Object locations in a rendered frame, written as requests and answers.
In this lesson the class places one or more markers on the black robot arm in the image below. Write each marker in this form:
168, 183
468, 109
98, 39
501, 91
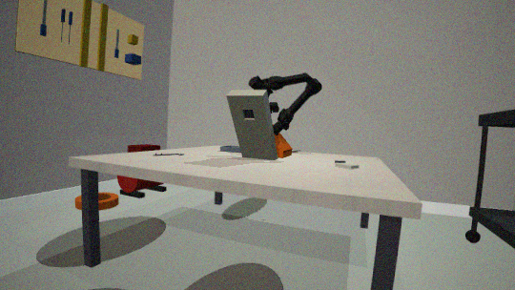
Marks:
277, 82

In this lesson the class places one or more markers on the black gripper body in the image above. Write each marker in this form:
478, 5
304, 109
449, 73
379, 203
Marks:
274, 107

